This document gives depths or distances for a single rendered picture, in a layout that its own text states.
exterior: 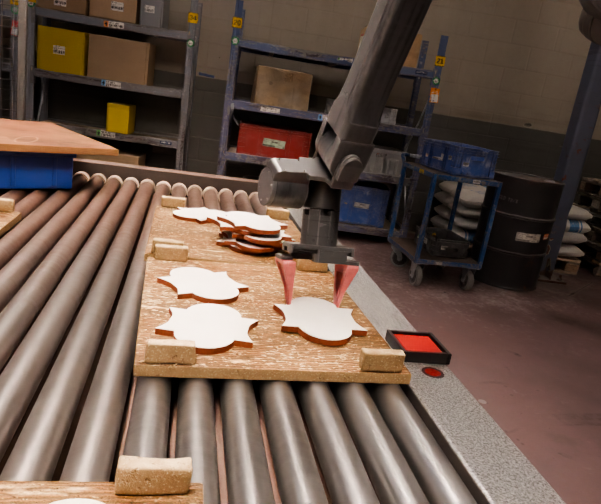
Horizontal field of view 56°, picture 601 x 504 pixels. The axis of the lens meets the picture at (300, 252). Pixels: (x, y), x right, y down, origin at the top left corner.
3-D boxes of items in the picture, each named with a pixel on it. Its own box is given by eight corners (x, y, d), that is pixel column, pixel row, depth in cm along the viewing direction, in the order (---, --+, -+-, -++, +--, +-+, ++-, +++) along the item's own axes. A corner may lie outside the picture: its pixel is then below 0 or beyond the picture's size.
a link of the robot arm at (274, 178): (367, 161, 80) (345, 130, 86) (294, 150, 75) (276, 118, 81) (336, 227, 87) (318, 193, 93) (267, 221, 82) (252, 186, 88)
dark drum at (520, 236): (518, 272, 516) (544, 175, 492) (549, 295, 459) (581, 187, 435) (455, 264, 510) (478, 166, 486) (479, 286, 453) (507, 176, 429)
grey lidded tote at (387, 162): (391, 172, 564) (396, 148, 558) (404, 178, 530) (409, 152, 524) (343, 165, 554) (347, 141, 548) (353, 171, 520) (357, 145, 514)
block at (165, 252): (187, 259, 105) (188, 245, 105) (187, 262, 104) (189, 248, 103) (153, 257, 104) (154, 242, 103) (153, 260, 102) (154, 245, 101)
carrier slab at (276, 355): (329, 278, 113) (330, 270, 112) (410, 385, 75) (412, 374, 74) (146, 264, 104) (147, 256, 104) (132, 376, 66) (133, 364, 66)
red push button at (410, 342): (426, 343, 90) (428, 335, 89) (442, 361, 84) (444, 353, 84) (391, 341, 89) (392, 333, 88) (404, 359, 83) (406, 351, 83)
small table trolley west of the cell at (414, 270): (446, 264, 503) (470, 161, 478) (478, 296, 427) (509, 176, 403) (377, 256, 496) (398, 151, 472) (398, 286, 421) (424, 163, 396)
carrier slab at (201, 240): (290, 225, 152) (291, 219, 151) (325, 277, 113) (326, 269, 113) (155, 211, 144) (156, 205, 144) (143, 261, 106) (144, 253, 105)
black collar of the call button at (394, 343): (429, 342, 91) (431, 332, 90) (449, 364, 84) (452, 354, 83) (384, 339, 89) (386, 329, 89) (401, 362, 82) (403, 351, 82)
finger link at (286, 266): (270, 302, 91) (275, 244, 91) (313, 304, 93) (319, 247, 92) (278, 309, 85) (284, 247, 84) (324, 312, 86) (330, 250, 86)
